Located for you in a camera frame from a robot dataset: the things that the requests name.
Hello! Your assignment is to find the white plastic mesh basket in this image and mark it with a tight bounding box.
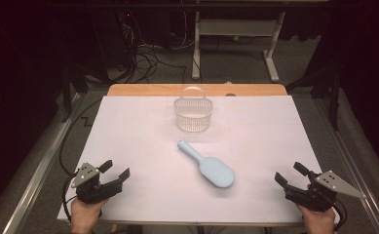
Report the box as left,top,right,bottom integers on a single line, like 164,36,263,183
172,86,214,134

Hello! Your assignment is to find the person's right hand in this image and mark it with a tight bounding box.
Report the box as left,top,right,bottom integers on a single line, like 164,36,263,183
295,203,339,234

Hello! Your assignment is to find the person's left hand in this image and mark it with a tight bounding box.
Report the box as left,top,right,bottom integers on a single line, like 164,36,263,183
70,197,108,234

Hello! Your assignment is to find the white table cover sheet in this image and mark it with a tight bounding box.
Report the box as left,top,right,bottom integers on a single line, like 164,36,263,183
57,95,341,225

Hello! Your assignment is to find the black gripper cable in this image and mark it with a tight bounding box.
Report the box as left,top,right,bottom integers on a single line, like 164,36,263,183
331,197,348,232
58,97,104,225

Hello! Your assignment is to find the light blue hairbrush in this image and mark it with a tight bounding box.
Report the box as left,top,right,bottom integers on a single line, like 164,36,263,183
176,139,236,189

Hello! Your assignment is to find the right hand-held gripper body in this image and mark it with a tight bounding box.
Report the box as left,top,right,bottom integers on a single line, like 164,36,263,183
284,170,367,214

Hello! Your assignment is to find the dark metal stand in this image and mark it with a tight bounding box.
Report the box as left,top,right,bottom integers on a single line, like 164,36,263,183
60,62,92,124
286,62,343,132

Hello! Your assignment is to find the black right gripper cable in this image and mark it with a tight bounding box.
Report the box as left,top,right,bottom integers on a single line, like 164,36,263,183
331,197,348,232

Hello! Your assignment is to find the bundle of floor cables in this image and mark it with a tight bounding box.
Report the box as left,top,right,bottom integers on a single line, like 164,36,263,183
121,13,192,84

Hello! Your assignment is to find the aluminium floor rail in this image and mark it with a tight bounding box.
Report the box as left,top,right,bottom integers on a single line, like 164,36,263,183
313,97,379,234
1,93,82,234

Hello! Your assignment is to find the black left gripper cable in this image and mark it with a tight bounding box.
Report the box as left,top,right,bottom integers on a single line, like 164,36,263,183
58,97,104,225

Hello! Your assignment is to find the white metal desk frame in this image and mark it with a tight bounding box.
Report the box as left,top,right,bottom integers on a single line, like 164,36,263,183
191,11,287,83

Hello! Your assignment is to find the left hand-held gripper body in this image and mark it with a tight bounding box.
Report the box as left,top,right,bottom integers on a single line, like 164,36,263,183
70,161,124,206

